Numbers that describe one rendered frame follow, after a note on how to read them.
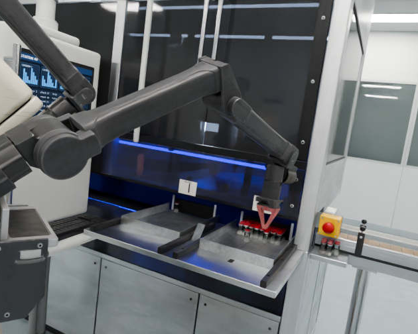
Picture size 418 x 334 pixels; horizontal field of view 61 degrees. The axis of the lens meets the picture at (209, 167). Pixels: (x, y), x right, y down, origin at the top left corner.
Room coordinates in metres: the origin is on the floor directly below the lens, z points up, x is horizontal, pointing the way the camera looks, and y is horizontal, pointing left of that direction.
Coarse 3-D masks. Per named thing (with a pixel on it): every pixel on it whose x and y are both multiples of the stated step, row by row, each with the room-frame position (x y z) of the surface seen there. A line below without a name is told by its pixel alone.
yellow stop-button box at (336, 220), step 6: (324, 216) 1.25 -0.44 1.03; (330, 216) 1.25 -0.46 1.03; (336, 216) 1.27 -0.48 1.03; (342, 216) 1.28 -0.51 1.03; (324, 222) 1.25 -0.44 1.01; (330, 222) 1.24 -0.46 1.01; (336, 222) 1.23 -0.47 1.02; (318, 228) 1.25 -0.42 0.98; (336, 228) 1.23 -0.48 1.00; (324, 234) 1.24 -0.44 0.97; (330, 234) 1.23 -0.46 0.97; (336, 234) 1.23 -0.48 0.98
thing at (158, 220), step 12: (168, 204) 1.61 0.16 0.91; (132, 216) 1.37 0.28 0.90; (144, 216) 1.44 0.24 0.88; (156, 216) 1.47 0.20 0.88; (168, 216) 1.50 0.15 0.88; (180, 216) 1.52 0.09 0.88; (192, 216) 1.55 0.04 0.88; (216, 216) 1.48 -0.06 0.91; (144, 228) 1.27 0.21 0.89; (156, 228) 1.24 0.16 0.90; (168, 228) 1.33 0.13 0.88; (180, 228) 1.35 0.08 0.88; (192, 228) 1.29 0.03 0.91
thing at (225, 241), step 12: (228, 228) 1.39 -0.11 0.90; (204, 240) 1.16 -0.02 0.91; (216, 240) 1.27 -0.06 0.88; (228, 240) 1.29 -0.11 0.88; (240, 240) 1.30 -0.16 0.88; (252, 240) 1.32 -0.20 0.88; (216, 252) 1.14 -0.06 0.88; (228, 252) 1.12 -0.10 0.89; (240, 252) 1.11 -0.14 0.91; (252, 252) 1.19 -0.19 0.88; (264, 252) 1.20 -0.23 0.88; (276, 252) 1.22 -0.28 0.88; (264, 264) 1.07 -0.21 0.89
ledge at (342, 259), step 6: (312, 252) 1.27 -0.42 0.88; (318, 252) 1.28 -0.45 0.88; (312, 258) 1.26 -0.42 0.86; (318, 258) 1.25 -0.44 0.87; (324, 258) 1.24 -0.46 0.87; (330, 258) 1.24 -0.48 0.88; (336, 258) 1.24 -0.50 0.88; (342, 258) 1.25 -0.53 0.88; (336, 264) 1.22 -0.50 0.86; (342, 264) 1.22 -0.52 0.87
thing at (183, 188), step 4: (180, 180) 1.51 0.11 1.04; (184, 180) 1.50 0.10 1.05; (180, 184) 1.51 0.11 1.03; (184, 184) 1.50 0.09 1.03; (188, 184) 1.49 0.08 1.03; (192, 184) 1.48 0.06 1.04; (196, 184) 1.47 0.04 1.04; (180, 188) 1.51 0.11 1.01; (184, 188) 1.50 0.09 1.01; (192, 188) 1.48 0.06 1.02; (180, 192) 1.50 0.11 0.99; (184, 192) 1.50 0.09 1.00; (192, 192) 1.48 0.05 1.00
